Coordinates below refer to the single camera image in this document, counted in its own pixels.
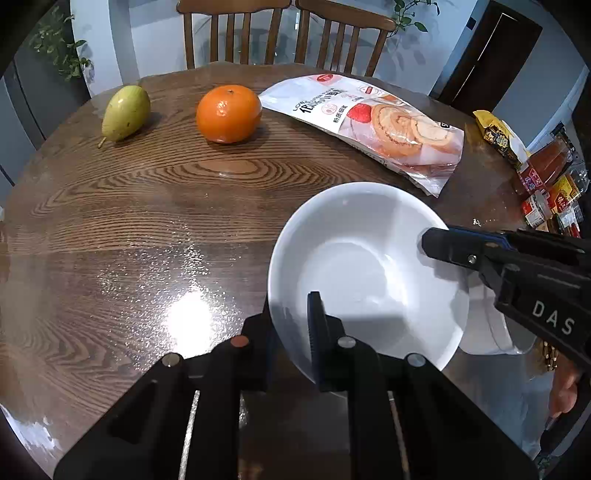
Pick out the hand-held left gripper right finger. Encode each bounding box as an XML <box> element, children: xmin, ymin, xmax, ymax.
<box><xmin>307</xmin><ymin>292</ymin><xmax>539</xmax><ymax>480</ymax></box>

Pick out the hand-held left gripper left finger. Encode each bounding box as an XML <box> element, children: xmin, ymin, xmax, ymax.
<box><xmin>53</xmin><ymin>314</ymin><xmax>278</xmax><ymax>480</ymax></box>

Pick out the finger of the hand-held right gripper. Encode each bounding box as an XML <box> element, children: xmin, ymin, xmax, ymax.
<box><xmin>421</xmin><ymin>227</ymin><xmax>509</xmax><ymax>287</ymax></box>
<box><xmin>450</xmin><ymin>226</ymin><xmax>585</xmax><ymax>256</ymax></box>

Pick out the deep white ramekin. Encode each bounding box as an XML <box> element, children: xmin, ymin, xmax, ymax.
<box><xmin>459</xmin><ymin>284</ymin><xmax>539</xmax><ymax>356</ymax></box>

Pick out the white bowl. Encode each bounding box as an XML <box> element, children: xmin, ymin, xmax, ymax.
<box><xmin>268</xmin><ymin>182</ymin><xmax>471</xmax><ymax>386</ymax></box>

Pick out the person's right hand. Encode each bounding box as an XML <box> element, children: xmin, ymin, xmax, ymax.
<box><xmin>549</xmin><ymin>355</ymin><xmax>583</xmax><ymax>418</ymax></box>

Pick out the small white-labelled jar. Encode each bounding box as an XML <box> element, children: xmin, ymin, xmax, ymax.
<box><xmin>523</xmin><ymin>191</ymin><xmax>553</xmax><ymax>228</ymax></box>

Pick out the yellow-capped oil bottle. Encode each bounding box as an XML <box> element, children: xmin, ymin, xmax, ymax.
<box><xmin>547</xmin><ymin>173</ymin><xmax>583</xmax><ymax>214</ymax></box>

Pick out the red sauce bottle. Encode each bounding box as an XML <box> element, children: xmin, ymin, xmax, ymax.
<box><xmin>518</xmin><ymin>137</ymin><xmax>576</xmax><ymax>193</ymax></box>

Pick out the yellow snack packet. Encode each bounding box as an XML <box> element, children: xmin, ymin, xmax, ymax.
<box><xmin>473</xmin><ymin>110</ymin><xmax>532</xmax><ymax>167</ymax></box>

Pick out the cake roll snack bag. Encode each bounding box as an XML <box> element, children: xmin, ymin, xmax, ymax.
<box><xmin>259</xmin><ymin>74</ymin><xmax>465</xmax><ymax>198</ymax></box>

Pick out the dark wooden door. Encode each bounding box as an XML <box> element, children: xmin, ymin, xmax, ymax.
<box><xmin>436</xmin><ymin>0</ymin><xmax>543</xmax><ymax>116</ymax></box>

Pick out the orange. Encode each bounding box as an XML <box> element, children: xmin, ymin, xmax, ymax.
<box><xmin>196</xmin><ymin>85</ymin><xmax>263</xmax><ymax>145</ymax></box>

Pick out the trailing green vine plant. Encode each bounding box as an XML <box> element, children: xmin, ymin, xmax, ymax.
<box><xmin>392</xmin><ymin>0</ymin><xmax>439</xmax><ymax>31</ymax></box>
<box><xmin>30</xmin><ymin>4</ymin><xmax>93</xmax><ymax>81</ymax></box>

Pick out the wooden chair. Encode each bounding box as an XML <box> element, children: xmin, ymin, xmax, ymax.
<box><xmin>294</xmin><ymin>0</ymin><xmax>398</xmax><ymax>77</ymax></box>
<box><xmin>177</xmin><ymin>0</ymin><xmax>293</xmax><ymax>70</ymax></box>

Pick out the green pear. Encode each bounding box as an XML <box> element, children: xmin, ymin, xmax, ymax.
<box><xmin>97</xmin><ymin>85</ymin><xmax>151</xmax><ymax>148</ymax></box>

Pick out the grey refrigerator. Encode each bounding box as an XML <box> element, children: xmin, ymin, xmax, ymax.
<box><xmin>0</xmin><ymin>46</ymin><xmax>90</xmax><ymax>185</ymax></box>

